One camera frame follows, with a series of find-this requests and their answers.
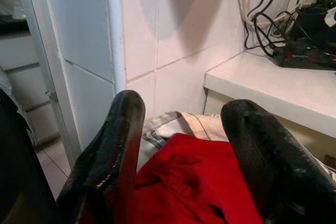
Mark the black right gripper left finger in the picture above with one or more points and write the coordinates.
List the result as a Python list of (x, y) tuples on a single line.
[(115, 142)]

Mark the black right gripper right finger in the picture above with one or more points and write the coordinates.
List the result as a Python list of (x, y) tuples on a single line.
[(262, 155)]

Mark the white grey laundry bag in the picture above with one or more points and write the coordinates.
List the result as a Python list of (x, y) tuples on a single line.
[(183, 124)]

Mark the red garment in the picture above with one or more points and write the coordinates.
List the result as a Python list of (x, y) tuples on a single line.
[(183, 176)]

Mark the dark garment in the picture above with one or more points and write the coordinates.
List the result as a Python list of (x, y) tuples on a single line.
[(21, 163)]

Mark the black power strip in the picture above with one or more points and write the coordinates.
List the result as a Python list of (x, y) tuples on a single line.
[(307, 57)]

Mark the white drawer cabinet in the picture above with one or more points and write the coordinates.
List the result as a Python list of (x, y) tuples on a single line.
[(23, 82)]

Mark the black bag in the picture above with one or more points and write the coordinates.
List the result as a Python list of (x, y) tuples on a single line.
[(319, 22)]

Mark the white door frame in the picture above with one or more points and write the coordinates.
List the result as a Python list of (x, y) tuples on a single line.
[(44, 58)]

